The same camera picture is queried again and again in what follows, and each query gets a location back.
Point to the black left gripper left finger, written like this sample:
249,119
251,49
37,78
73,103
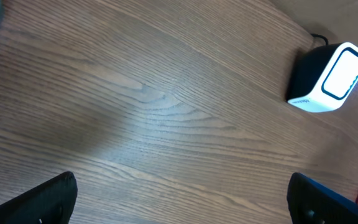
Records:
50,202

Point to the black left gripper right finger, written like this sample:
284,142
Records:
311,202

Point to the white barcode scanner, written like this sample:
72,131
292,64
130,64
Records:
323,78

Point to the brown cardboard backdrop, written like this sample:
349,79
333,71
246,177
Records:
335,19

